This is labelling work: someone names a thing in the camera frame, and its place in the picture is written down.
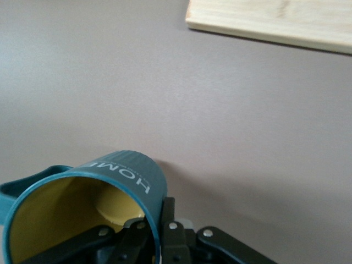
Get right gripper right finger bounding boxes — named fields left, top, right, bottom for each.
left=160, top=196, right=279, bottom=264

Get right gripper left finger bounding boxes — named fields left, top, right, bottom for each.
left=23, top=219, right=151, bottom=264

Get teal cup yellow inside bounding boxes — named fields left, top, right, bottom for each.
left=0, top=149, right=169, bottom=264

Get brown table cover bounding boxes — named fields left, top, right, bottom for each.
left=0, top=0, right=352, bottom=264

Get bamboo cutting board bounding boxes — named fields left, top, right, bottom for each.
left=185, top=0, right=352, bottom=56

